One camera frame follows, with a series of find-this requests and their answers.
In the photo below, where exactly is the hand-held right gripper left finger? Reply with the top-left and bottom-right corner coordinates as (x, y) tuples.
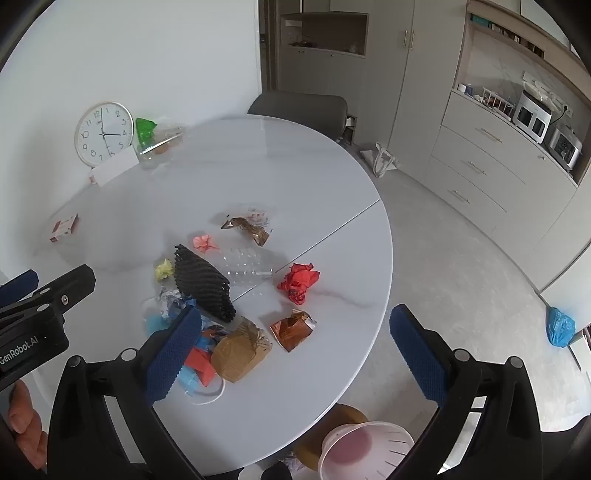
(46, 305), (206, 480)

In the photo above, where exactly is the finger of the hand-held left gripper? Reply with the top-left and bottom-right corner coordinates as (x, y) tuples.
(0, 270), (39, 305)
(0, 264), (96, 324)

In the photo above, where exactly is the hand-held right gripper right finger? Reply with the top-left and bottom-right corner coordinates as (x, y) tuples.
(389, 304), (557, 480)

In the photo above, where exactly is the blue dotted foil wrapper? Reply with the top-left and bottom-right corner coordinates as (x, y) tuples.
(157, 286), (199, 324)

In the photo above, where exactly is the white plastic bin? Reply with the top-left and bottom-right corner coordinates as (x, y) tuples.
(318, 421), (415, 480)

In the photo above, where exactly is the person's left hand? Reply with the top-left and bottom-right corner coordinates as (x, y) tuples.
(8, 382), (48, 474)

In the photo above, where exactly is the red plastic wrapper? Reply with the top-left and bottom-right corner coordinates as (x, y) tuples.
(185, 346), (218, 386)

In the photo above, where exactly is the blue face mask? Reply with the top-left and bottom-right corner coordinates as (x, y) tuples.
(178, 364), (227, 407)

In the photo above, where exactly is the light blue plastic wrapper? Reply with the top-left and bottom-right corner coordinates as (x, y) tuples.
(142, 299), (172, 336)

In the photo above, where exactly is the small red white box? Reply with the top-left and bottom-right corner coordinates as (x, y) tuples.
(50, 213), (80, 243)

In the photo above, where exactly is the brown paper bag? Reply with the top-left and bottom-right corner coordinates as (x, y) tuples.
(211, 317), (273, 384)

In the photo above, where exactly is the black foam mesh sleeve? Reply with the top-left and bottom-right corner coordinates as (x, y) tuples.
(174, 244), (237, 322)

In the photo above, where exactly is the round wooden stool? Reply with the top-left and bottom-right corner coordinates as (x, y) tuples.
(294, 404), (368, 472)

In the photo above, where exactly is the clear plastic bottle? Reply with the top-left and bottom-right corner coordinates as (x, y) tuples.
(217, 247), (273, 287)

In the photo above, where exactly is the brown foil snack wrapper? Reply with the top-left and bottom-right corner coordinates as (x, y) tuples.
(270, 310), (318, 352)

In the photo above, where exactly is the white card box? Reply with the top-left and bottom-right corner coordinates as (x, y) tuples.
(88, 150), (140, 186)

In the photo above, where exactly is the red crumpled paper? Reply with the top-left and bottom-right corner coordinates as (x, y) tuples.
(277, 262), (321, 305)

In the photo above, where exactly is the clear brown candy wrapper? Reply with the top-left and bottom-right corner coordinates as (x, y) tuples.
(221, 208), (273, 247)

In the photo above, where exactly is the blue plastic bag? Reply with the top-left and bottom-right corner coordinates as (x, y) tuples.
(547, 306), (576, 348)

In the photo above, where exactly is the clear plastic container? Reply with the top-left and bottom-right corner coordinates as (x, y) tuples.
(137, 127), (185, 169)

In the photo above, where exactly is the green plastic bag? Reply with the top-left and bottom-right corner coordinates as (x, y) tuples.
(135, 117), (158, 144)

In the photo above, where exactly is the grey drawer cabinet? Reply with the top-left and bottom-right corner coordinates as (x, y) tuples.
(427, 90), (580, 241)

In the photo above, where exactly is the white tote bag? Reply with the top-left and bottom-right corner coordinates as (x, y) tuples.
(360, 143), (400, 180)

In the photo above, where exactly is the silver rice cooker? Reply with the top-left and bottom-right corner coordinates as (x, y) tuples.
(547, 124), (583, 171)

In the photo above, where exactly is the white dish rack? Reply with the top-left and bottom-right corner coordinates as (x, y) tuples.
(480, 88), (515, 121)

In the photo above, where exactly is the white countertop oven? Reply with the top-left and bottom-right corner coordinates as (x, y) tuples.
(512, 90), (552, 144)

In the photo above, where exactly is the grey office chair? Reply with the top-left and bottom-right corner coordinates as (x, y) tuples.
(247, 92), (348, 141)

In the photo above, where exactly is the tall grey wardrobe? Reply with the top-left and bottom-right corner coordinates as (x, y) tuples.
(367, 0), (467, 162)

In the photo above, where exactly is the grey cabinet with niche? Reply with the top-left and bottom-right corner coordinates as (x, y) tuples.
(277, 0), (370, 121)

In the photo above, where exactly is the white round wall clock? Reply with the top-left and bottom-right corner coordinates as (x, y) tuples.
(74, 102), (134, 168)

